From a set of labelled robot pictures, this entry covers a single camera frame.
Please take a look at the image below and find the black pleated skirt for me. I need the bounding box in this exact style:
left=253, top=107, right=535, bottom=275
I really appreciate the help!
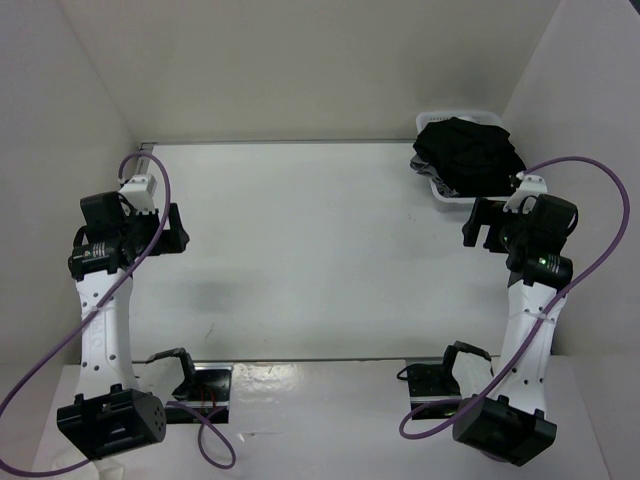
left=413, top=117, right=525, bottom=197

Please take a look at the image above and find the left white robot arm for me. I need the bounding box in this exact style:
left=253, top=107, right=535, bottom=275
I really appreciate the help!
left=56, top=191, right=189, bottom=461

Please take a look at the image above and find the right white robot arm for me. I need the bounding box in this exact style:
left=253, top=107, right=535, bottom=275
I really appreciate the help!
left=437, top=194, right=578, bottom=466

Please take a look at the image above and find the white plastic laundry basket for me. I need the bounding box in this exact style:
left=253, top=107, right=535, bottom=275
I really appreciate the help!
left=415, top=109, right=503, bottom=212

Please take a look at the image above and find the grey garment in basket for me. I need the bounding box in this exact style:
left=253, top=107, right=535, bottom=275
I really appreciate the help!
left=410, top=154, right=459, bottom=198

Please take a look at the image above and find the crumpled white tissue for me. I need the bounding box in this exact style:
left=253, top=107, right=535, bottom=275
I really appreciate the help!
left=89, top=459, right=125, bottom=480

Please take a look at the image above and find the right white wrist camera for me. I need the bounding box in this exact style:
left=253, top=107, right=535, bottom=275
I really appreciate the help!
left=503, top=172, right=548, bottom=215

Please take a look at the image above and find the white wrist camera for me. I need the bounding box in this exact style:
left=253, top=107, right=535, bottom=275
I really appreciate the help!
left=119, top=174, right=157, bottom=214
left=503, top=172, right=548, bottom=215

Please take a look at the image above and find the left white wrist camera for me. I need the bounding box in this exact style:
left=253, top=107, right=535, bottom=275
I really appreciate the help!
left=119, top=174, right=157, bottom=214

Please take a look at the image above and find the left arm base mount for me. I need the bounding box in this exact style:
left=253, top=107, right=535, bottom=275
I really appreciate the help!
left=169, top=362, right=233, bottom=425

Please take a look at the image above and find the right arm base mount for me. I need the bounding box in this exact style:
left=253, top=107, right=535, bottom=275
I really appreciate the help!
left=396, top=363, right=461, bottom=420

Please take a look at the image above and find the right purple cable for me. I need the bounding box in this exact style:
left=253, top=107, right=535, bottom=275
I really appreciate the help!
left=398, top=156, right=631, bottom=441

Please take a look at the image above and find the purple cable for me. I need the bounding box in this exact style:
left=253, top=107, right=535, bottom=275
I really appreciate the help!
left=398, top=156, right=631, bottom=441
left=0, top=152, right=236, bottom=476

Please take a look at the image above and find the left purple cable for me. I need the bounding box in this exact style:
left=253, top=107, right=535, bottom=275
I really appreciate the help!
left=0, top=152, right=236, bottom=476

